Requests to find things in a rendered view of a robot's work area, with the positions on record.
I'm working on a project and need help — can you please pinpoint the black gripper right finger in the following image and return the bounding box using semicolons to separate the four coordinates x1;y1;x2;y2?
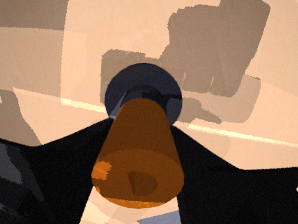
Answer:
169;125;298;224

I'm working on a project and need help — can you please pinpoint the orange knob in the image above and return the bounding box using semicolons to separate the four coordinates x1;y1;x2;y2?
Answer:
92;97;185;209

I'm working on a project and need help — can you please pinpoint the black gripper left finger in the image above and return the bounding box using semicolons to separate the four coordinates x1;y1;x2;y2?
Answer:
0;117;114;224

